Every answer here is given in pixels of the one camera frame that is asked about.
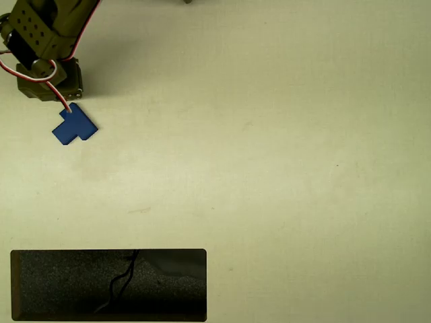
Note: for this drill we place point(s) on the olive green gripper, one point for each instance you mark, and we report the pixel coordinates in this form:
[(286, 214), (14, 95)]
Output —
[(73, 80)]

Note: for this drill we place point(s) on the blue T-shaped block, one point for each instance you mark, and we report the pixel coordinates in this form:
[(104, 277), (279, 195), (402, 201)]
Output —
[(75, 128)]

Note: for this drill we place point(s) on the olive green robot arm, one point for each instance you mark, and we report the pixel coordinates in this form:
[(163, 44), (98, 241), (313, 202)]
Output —
[(37, 30)]

